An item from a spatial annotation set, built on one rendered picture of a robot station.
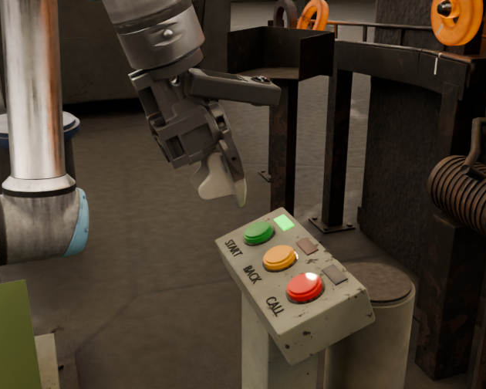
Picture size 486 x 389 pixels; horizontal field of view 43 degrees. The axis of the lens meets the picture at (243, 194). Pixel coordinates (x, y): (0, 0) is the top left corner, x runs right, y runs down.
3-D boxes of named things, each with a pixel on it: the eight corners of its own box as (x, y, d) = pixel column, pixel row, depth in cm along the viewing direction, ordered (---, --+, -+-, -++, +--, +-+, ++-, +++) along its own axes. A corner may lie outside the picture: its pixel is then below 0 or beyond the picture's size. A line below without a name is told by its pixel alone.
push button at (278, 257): (289, 250, 78) (285, 239, 77) (302, 265, 75) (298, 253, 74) (261, 265, 78) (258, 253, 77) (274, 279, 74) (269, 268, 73)
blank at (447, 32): (463, -36, 147) (451, -36, 146) (493, 9, 140) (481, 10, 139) (433, 14, 160) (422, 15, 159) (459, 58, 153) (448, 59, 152)
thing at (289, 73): (261, 224, 228) (264, 25, 201) (323, 242, 214) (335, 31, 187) (228, 244, 213) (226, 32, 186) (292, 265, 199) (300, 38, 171)
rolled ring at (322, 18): (292, 52, 238) (299, 55, 240) (317, 36, 222) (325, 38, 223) (298, 8, 242) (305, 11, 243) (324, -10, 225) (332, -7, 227)
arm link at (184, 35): (181, -1, 72) (203, 6, 64) (196, 38, 75) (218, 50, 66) (111, 28, 71) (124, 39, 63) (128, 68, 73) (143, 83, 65)
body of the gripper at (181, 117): (163, 156, 78) (124, 69, 72) (223, 128, 79) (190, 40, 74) (177, 176, 71) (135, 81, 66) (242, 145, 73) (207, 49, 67)
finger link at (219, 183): (208, 221, 79) (182, 159, 75) (249, 201, 80) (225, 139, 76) (215, 230, 76) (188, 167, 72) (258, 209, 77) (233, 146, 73)
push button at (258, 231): (268, 227, 85) (264, 216, 84) (279, 239, 81) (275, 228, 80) (242, 239, 84) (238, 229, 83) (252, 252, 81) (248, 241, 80)
